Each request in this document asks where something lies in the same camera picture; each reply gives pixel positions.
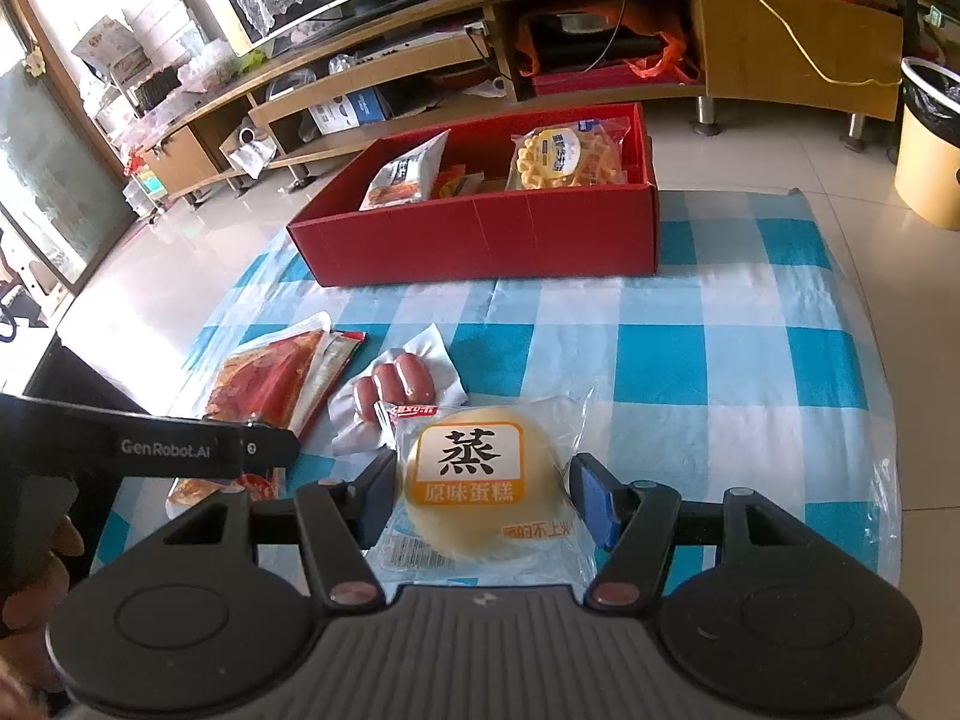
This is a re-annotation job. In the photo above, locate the black chair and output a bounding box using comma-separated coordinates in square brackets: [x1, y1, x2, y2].
[25, 333, 145, 413]

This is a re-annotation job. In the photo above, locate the yellow cable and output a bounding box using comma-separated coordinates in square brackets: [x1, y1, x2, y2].
[636, 0, 907, 90]

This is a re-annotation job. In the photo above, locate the white wire rack shelf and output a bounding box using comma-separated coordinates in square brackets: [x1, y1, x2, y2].
[71, 5, 238, 185]

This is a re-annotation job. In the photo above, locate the orange blue snack bag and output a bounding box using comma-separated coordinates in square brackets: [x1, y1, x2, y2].
[166, 330, 324, 512]

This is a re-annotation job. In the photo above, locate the cream trash bin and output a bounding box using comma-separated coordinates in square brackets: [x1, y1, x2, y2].
[893, 57, 960, 231]

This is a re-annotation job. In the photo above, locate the long red white snack pack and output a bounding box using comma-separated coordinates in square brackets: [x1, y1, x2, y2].
[288, 330, 366, 440]

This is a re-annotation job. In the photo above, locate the round steamed cake package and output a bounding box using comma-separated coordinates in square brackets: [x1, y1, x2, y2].
[366, 395, 596, 592]

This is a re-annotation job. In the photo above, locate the large white bread package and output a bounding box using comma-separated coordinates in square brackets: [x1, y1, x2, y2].
[359, 130, 449, 211]

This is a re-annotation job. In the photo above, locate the blue white carton box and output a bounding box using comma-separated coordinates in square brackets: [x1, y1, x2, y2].
[309, 88, 392, 135]

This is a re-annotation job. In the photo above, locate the sausage vacuum pack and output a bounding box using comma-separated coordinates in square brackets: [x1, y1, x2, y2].
[322, 323, 467, 457]

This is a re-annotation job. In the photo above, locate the red peanut snack bag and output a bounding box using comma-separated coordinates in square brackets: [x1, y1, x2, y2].
[431, 164, 485, 199]

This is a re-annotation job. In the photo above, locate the orange plastic bag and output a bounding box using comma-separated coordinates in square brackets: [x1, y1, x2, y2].
[512, 0, 701, 96]

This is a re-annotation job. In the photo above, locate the red cardboard box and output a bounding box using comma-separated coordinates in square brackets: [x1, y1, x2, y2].
[288, 103, 659, 286]

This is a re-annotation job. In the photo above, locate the blue white checkered tablecloth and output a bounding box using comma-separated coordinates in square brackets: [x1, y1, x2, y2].
[127, 190, 901, 580]

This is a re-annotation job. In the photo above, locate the person's left hand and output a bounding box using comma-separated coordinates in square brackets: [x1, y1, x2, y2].
[2, 517, 85, 718]

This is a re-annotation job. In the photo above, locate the wooden TV cabinet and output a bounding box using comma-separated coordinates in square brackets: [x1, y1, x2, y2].
[142, 0, 905, 199]

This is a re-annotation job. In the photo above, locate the yellow waffle package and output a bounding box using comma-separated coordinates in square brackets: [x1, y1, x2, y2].
[506, 117, 631, 190]

